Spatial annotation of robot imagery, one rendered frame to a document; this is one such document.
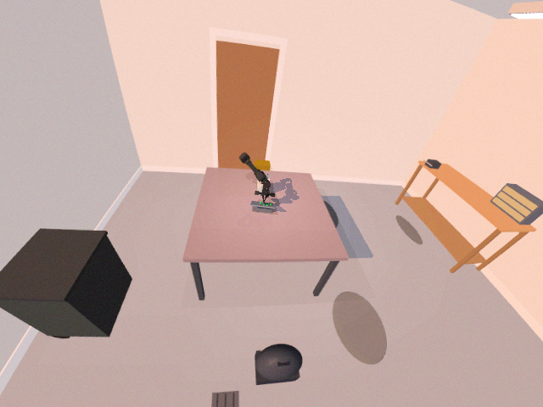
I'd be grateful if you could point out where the grey switch panel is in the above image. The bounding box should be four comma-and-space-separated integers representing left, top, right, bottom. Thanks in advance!
250, 201, 275, 213

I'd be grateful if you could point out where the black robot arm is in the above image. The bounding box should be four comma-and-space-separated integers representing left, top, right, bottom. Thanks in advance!
239, 152, 271, 196

